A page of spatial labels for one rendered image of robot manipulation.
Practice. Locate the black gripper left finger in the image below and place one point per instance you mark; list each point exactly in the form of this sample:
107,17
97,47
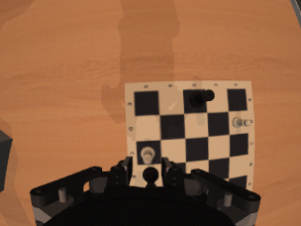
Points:
53,197

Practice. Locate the black and tan chessboard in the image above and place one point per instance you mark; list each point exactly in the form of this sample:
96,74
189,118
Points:
159,115

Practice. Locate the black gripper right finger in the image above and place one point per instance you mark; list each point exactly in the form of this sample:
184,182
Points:
240,204

